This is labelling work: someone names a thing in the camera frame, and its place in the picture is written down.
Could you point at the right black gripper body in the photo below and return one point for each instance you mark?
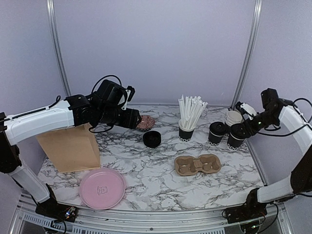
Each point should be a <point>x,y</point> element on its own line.
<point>254,128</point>

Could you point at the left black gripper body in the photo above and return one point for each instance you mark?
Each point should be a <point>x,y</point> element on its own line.
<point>129,122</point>

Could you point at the black paper coffee cup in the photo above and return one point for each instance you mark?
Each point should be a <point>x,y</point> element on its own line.
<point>214,139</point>
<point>234,143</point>

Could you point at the brown paper bag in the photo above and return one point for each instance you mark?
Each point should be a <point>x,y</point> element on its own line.
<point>70,150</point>

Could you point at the brown cardboard cup carrier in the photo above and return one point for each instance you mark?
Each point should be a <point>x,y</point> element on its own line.
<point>190,166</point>

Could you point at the black coffee cup lid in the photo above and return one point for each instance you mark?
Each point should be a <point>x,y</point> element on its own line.
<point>218,128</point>

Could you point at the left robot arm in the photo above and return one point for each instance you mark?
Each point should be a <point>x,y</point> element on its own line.
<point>106,104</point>

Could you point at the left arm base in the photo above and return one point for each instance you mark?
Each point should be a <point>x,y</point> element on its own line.
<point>51,208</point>

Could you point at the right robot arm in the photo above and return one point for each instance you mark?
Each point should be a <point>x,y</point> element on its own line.
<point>281,111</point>

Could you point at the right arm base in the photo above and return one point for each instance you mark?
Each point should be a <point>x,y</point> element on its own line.
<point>250,209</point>

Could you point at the stack of paper cups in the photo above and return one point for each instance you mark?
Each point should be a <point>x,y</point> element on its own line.
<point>231,118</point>

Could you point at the stack of black lids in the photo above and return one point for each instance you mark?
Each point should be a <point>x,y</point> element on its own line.
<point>152,139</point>

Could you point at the black cup holding straws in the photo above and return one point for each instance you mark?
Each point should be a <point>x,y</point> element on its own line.
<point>184,135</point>

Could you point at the bundle of white straws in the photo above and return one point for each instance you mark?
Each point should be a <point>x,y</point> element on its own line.
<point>191,109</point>

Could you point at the pink plate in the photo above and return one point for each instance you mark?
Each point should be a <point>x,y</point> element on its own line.
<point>102,189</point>

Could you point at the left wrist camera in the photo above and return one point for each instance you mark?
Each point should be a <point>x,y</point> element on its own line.
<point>127,95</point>

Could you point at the right aluminium frame post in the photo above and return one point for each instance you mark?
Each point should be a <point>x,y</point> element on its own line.
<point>249,51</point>

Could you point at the aluminium frame post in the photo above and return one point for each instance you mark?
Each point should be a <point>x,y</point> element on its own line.
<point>57,47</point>
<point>249,51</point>

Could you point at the left aluminium frame post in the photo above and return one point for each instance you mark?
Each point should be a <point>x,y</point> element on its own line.
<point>57,47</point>

